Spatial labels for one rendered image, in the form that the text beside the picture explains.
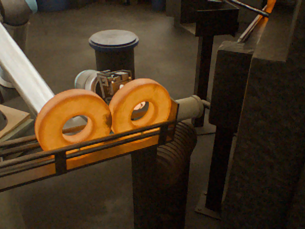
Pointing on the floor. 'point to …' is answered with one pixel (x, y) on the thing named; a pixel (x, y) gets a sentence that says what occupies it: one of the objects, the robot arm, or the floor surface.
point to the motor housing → (174, 177)
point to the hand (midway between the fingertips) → (139, 107)
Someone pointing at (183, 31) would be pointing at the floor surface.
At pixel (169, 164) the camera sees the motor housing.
